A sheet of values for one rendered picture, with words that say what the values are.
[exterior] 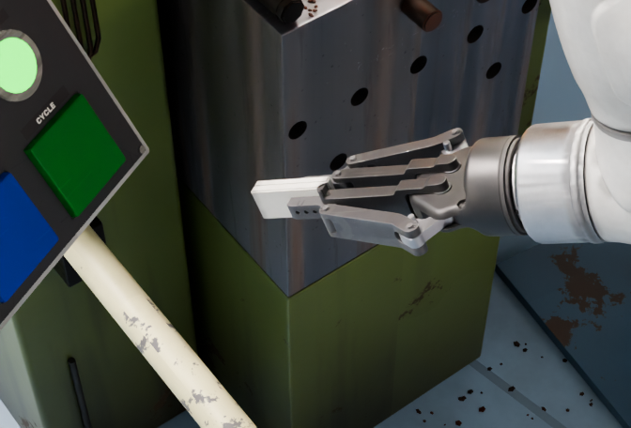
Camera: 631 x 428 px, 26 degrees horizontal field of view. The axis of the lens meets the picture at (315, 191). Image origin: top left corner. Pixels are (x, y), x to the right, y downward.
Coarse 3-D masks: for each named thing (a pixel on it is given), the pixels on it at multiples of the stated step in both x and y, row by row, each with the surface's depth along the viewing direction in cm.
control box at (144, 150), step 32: (0, 0) 109; (32, 0) 111; (0, 32) 109; (32, 32) 111; (64, 32) 114; (64, 64) 114; (0, 96) 109; (32, 96) 111; (64, 96) 114; (96, 96) 116; (0, 128) 109; (32, 128) 111; (128, 128) 119; (0, 160) 109; (128, 160) 119; (32, 192) 111; (64, 224) 113; (32, 288) 111; (0, 320) 108
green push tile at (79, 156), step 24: (72, 96) 115; (72, 120) 113; (96, 120) 115; (48, 144) 111; (72, 144) 113; (96, 144) 115; (48, 168) 111; (72, 168) 113; (96, 168) 115; (72, 192) 113; (96, 192) 115; (72, 216) 114
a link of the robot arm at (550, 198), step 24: (528, 144) 98; (552, 144) 97; (576, 144) 96; (528, 168) 97; (552, 168) 96; (576, 168) 95; (528, 192) 97; (552, 192) 96; (576, 192) 95; (528, 216) 98; (552, 216) 97; (576, 216) 96; (552, 240) 99; (576, 240) 98; (600, 240) 98
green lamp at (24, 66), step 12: (0, 48) 108; (12, 48) 109; (24, 48) 110; (0, 60) 108; (12, 60) 109; (24, 60) 110; (0, 72) 108; (12, 72) 109; (24, 72) 110; (36, 72) 111; (0, 84) 108; (12, 84) 109; (24, 84) 110
